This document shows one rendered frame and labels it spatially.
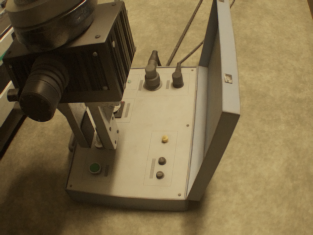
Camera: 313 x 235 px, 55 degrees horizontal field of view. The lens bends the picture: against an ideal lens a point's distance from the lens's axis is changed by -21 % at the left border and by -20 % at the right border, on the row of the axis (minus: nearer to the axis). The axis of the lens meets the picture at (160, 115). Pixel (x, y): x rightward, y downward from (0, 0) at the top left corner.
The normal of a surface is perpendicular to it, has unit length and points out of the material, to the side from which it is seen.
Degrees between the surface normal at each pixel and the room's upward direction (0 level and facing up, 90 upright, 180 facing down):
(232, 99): 15
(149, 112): 0
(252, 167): 0
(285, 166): 0
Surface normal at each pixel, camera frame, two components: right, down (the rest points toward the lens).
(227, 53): 0.11, -0.63
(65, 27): 0.55, 0.58
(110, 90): -0.12, 0.76
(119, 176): -0.15, -0.65
